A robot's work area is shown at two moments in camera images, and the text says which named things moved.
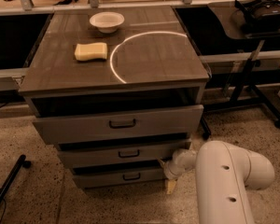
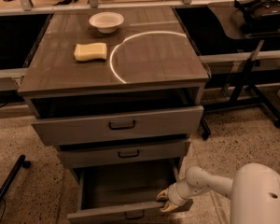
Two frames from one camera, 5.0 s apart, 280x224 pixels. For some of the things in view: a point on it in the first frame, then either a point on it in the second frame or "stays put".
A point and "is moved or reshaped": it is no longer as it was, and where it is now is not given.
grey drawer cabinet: (116, 123) stays put
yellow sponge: (90, 51) stays put
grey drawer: (120, 151) stays put
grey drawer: (119, 178) is moved or reshaped
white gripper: (172, 170) -> (175, 195)
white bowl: (106, 22) stays put
